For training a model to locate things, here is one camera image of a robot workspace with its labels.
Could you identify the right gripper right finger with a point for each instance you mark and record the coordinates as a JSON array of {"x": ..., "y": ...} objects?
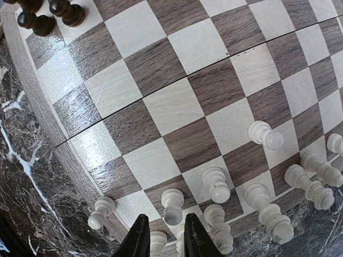
[{"x": 197, "y": 242}]

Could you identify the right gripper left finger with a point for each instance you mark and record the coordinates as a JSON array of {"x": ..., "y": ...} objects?
[{"x": 137, "y": 242}]

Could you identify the white chess pawn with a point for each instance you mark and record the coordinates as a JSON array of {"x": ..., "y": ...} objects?
[
  {"x": 104, "y": 207},
  {"x": 261, "y": 133},
  {"x": 215, "y": 181}
]

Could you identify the white chess rook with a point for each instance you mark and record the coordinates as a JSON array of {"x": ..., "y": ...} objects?
[{"x": 172, "y": 200}]

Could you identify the white chess bishop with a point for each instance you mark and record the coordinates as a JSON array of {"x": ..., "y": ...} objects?
[{"x": 277, "y": 225}]

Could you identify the wooden chess board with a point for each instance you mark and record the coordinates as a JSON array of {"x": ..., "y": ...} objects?
[{"x": 143, "y": 96}]

